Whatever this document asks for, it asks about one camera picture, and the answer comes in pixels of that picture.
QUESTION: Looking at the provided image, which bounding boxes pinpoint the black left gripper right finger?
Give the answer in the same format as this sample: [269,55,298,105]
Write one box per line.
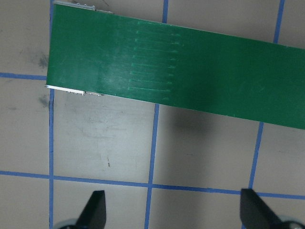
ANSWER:
[240,188,283,229]

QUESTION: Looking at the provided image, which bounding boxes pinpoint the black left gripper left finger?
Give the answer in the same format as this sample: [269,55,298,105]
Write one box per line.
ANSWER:
[75,190,106,229]

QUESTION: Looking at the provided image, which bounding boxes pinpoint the green conveyor belt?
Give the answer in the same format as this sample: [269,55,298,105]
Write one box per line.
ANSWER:
[46,1,305,129]

